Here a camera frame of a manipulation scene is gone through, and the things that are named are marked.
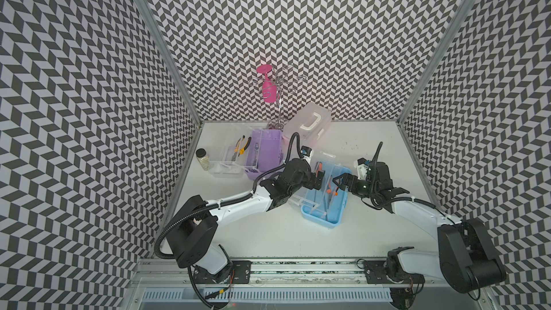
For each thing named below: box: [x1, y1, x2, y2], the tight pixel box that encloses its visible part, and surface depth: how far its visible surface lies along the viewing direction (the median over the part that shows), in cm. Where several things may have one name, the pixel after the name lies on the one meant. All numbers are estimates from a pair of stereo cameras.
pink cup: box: [256, 63, 278, 104], surface depth 101 cm
